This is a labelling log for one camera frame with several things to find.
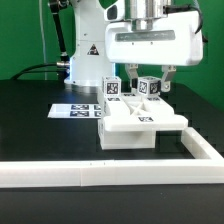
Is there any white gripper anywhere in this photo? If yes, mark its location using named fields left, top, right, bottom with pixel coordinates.
left=105, top=11, right=203, bottom=92

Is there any small white tag cube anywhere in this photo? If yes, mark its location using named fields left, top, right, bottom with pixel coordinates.
left=137, top=76, right=161, bottom=97
left=102, top=76, right=121, bottom=97

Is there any white chair back frame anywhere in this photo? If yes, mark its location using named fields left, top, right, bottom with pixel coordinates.
left=97, top=88, right=188, bottom=132

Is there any white chair seat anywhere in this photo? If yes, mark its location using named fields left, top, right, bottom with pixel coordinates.
left=98, top=121, right=156, bottom=150

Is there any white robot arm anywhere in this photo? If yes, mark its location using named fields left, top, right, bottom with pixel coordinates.
left=67, top=0, right=203, bottom=92

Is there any white marker sheet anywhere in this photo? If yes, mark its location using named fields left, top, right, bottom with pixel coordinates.
left=48, top=104, right=101, bottom=119

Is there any white L-shaped fence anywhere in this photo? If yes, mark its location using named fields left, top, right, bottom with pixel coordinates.
left=0, top=128, right=224, bottom=188

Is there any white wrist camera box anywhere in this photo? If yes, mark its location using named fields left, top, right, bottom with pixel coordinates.
left=104, top=0, right=125, bottom=22

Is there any black cable bundle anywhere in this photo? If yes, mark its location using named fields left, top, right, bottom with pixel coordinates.
left=10, top=0, right=72, bottom=80

